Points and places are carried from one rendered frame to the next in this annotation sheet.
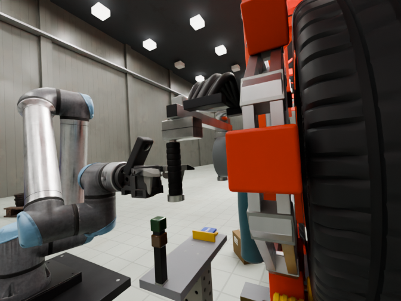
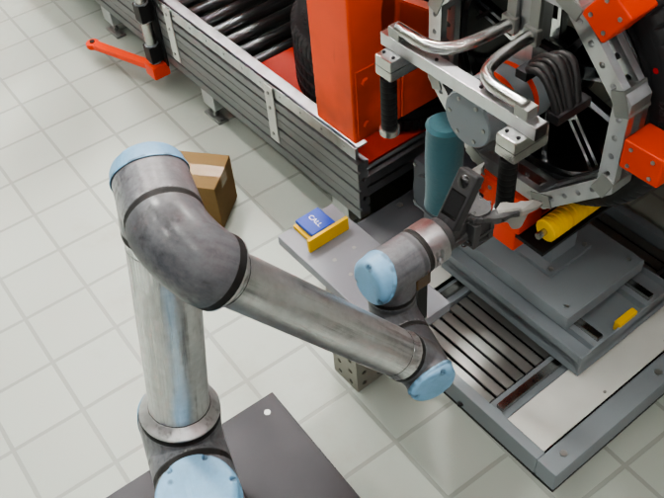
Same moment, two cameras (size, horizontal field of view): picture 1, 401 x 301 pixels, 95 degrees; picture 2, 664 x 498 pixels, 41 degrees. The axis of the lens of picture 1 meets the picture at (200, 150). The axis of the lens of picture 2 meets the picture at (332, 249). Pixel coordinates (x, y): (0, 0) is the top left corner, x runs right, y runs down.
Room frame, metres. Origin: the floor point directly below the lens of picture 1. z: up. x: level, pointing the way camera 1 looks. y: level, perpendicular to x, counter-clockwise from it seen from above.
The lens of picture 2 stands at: (0.19, 1.30, 2.00)
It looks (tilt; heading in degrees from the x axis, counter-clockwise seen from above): 47 degrees down; 299
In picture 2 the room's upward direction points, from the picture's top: 6 degrees counter-clockwise
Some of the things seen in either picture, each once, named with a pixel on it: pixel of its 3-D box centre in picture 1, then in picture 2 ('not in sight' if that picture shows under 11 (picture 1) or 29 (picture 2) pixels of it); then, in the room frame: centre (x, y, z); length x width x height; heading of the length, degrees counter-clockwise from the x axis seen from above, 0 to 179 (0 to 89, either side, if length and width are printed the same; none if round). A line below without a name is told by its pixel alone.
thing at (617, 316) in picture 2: not in sight; (552, 275); (0.41, -0.36, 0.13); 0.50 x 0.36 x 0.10; 153
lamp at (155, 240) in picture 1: (159, 239); (418, 276); (0.62, 0.15, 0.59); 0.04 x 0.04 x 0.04; 63
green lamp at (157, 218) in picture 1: (158, 224); not in sight; (0.62, 0.15, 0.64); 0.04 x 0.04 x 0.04; 63
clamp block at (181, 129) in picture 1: (182, 129); (522, 137); (0.46, 0.04, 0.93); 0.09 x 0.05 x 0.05; 63
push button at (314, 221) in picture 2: (207, 232); (315, 223); (0.95, -0.01, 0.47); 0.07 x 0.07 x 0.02; 63
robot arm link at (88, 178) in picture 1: (101, 177); (392, 268); (0.60, 0.33, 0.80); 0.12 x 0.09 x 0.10; 63
